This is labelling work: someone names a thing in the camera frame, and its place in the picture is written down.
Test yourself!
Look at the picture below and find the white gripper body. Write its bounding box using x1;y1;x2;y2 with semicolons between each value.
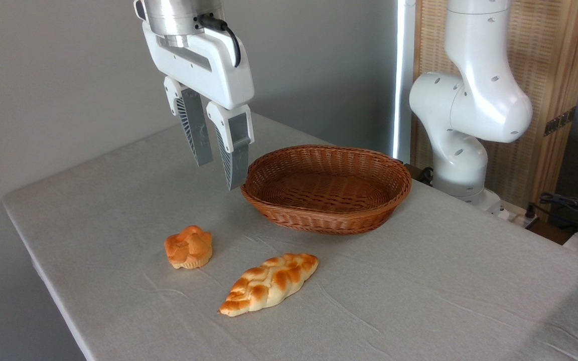
141;21;255;111

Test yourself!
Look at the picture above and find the wooden bamboo folding screen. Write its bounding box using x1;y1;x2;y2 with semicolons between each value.
411;0;578;212

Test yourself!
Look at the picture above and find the black cable behind basket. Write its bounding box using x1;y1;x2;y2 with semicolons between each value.
403;162;434;187

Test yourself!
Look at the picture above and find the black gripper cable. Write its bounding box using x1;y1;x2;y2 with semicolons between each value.
195;14;242;69

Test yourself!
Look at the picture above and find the black screen hinge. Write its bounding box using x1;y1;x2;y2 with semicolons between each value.
543;106;577;137

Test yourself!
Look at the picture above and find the brown wicker basket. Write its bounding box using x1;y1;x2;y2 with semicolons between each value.
240;144;413;236

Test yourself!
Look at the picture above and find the black cable bundle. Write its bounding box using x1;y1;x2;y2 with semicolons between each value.
525;192;578;237

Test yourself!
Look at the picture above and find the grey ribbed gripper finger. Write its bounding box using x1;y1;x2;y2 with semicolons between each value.
206;101;255;192
163;76;214;167

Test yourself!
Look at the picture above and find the round knotted bread roll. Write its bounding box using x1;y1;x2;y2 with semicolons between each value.
164;225;214;270

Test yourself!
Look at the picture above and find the white vertical light strip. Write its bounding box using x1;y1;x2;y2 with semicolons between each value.
391;0;416;164

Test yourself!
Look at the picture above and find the long braided bread loaf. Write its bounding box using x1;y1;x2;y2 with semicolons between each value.
218;252;320;318

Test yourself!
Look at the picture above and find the grey tablecloth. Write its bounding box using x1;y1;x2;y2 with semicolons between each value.
2;113;578;361

